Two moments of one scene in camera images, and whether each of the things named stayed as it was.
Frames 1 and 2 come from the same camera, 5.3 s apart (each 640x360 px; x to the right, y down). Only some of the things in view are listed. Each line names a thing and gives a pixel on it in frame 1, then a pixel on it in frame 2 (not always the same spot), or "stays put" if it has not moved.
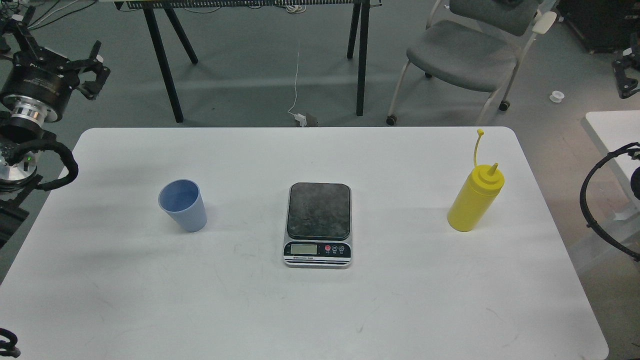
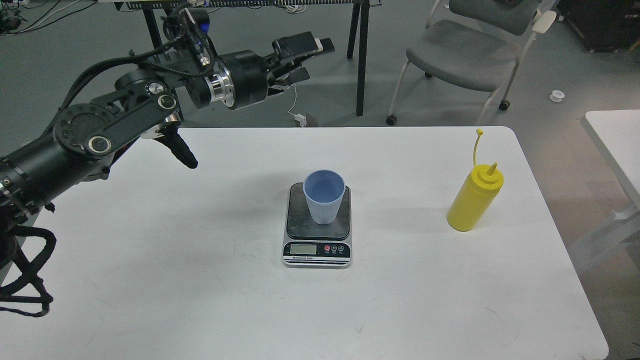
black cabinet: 604,26 stays put
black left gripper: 36,89 to 241,78
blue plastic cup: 181,199 to 324,189
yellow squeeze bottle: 476,196 stays put
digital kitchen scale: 319,228 stays put
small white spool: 556,96 stays put
